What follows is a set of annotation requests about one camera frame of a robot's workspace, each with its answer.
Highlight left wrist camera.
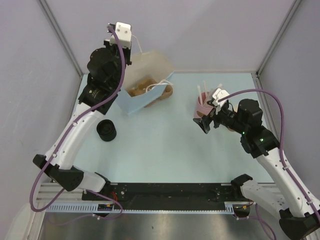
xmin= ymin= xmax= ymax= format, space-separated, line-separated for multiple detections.
xmin=107 ymin=21 xmax=132 ymax=50

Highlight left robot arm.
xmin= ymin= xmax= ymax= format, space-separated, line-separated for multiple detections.
xmin=32 ymin=39 xmax=132 ymax=200

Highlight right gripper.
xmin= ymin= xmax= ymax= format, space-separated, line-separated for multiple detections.
xmin=193 ymin=102 xmax=248 ymax=135

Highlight stacked brown pulp carriers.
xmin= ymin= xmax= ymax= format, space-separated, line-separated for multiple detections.
xmin=145 ymin=85 xmax=173 ymax=108

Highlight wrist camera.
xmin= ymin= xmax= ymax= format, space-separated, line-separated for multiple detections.
xmin=205 ymin=87 xmax=230 ymax=114
xmin=107 ymin=21 xmax=132 ymax=50

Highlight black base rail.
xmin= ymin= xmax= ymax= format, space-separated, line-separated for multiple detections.
xmin=82 ymin=182 xmax=251 ymax=213

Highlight stack of black lids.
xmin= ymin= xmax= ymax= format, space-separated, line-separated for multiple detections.
xmin=96 ymin=119 xmax=117 ymax=142

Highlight brown pulp cup carrier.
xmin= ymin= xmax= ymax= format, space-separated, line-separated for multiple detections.
xmin=127 ymin=78 xmax=157 ymax=97

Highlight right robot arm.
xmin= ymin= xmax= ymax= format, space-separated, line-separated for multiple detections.
xmin=193 ymin=99 xmax=320 ymax=240

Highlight light blue paper bag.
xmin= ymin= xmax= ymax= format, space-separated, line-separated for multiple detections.
xmin=115 ymin=50 xmax=175 ymax=115

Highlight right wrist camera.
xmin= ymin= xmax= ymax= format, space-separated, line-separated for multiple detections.
xmin=205 ymin=87 xmax=230 ymax=114

